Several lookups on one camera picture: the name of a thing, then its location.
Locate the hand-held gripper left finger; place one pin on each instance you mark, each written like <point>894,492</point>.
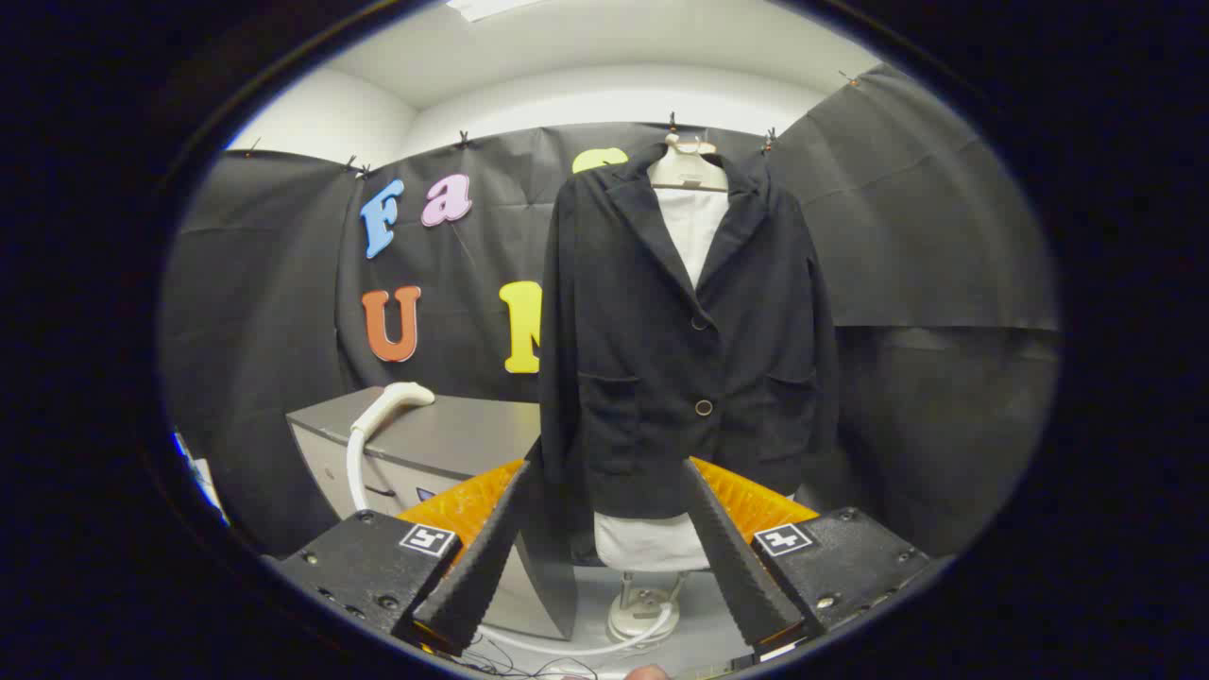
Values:
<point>482,567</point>

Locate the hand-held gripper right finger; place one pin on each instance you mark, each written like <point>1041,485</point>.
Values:
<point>737,576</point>

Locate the white garment steamer head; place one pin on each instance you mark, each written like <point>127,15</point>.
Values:
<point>397,397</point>

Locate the black button jacket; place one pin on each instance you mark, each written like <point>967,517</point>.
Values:
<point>642,378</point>

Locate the white steamer stand base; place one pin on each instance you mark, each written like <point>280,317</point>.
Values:
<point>640,609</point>

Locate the grey cabinet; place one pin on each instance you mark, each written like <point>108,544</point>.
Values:
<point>453,434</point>

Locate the blue lit screen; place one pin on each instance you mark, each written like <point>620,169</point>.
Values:
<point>200,477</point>

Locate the black backdrop cloth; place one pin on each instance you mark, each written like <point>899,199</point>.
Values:
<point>926,236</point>

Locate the white plastic hanger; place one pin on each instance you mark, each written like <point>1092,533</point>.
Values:
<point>687,170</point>

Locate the row of small cloth clips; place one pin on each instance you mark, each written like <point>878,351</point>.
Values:
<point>463,139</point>

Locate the ceiling light panel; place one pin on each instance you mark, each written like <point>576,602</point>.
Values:
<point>491,8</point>

